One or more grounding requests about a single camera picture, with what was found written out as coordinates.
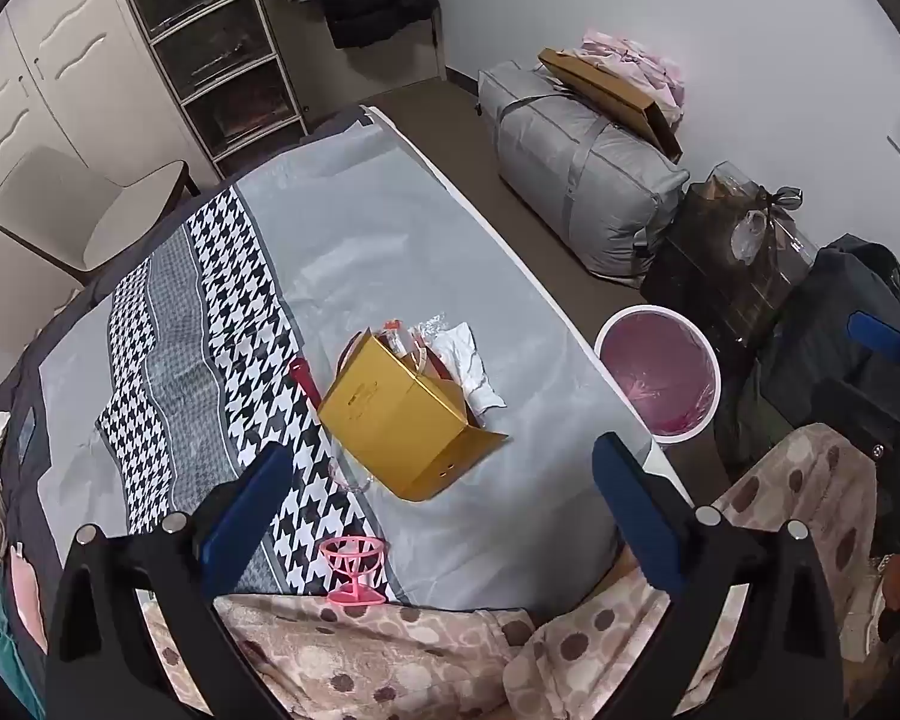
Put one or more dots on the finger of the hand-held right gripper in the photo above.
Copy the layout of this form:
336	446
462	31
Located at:
855	409
877	337

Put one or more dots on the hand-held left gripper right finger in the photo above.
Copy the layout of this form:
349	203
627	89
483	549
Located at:
637	517

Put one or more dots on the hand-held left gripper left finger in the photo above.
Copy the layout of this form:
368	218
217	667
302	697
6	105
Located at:
247	510

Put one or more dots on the yellow cardboard box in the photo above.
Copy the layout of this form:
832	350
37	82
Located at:
390	412

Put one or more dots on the white round bin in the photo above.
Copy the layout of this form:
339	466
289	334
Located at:
649	308

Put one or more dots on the white tissue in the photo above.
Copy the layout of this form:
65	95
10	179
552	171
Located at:
469	360

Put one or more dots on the dark red packaging piece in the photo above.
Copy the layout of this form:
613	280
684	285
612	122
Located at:
441	366

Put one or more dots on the dark clothes pile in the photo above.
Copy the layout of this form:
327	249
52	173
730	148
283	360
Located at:
795	337

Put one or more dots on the pink bin liner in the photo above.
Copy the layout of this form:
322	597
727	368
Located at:
660	367

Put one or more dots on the dark plastic-wrapped bag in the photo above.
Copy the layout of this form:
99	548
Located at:
705	270

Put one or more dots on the beige polka dot fleece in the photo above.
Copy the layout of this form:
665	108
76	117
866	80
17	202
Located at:
420	652

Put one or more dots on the pink cloth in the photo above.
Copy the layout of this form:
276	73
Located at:
28	600

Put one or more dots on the clear plastic wrapper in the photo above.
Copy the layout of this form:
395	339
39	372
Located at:
424	330

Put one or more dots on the grey houndstooth quilt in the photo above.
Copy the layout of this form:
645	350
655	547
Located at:
390	225

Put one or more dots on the grey storage bag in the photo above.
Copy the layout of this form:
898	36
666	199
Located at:
570	165

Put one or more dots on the pink clothes pile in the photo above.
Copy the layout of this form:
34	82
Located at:
645	60

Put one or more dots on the beige chair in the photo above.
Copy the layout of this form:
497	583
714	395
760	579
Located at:
45	202

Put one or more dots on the flat brown cardboard box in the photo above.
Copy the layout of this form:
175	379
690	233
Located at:
607	86

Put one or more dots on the white plastic drawer unit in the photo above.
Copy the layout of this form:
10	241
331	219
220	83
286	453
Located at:
217	52

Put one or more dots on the white wardrobe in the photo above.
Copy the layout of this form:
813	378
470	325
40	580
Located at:
60	30

